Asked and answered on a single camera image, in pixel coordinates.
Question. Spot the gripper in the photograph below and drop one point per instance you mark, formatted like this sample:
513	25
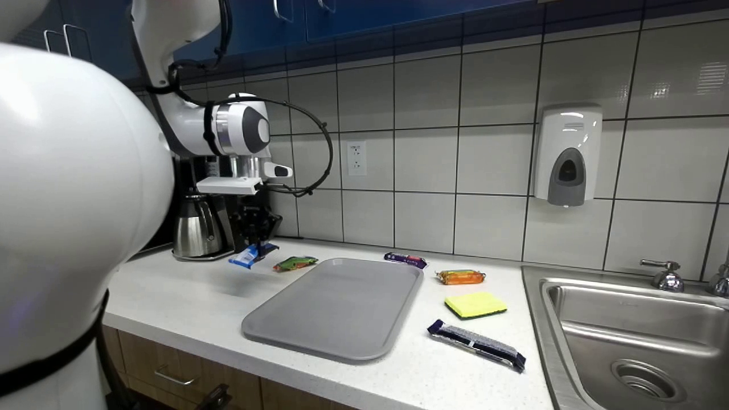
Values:
250	206

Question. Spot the blue snack packet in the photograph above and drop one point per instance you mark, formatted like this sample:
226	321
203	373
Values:
246	257

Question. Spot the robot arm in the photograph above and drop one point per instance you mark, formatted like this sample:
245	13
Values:
68	171

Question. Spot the green snack packet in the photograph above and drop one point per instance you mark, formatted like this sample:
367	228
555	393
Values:
295	263

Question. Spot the steel coffee carafe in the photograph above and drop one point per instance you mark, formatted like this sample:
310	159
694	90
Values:
196	228

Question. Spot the black coffee maker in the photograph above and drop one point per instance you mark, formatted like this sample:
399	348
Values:
188	176

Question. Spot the grey plastic tray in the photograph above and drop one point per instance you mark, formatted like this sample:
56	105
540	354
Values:
336	310

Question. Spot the wooden drawer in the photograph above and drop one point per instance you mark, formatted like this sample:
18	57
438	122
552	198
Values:
216	376

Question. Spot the small purple snack bar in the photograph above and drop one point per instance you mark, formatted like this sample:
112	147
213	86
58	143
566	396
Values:
405	260

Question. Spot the orange snack packet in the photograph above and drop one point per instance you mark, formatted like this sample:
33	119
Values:
461	277

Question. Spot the yellow sponge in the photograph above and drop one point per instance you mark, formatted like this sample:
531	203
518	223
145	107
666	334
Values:
475	304

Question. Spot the long purple grey snack bar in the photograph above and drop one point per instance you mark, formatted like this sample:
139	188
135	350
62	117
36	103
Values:
475	343

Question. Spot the white soap dispenser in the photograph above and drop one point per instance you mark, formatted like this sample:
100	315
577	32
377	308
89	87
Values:
566	151

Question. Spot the steel sink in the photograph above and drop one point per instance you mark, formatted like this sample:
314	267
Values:
632	336

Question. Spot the chrome tap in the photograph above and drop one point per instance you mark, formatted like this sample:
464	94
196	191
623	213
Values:
720	282

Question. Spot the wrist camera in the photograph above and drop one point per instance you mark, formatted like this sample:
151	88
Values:
228	185

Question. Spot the white wall socket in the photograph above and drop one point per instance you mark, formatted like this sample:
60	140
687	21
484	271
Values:
356	158

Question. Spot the blue wall cabinet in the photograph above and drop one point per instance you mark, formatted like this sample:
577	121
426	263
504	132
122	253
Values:
364	20

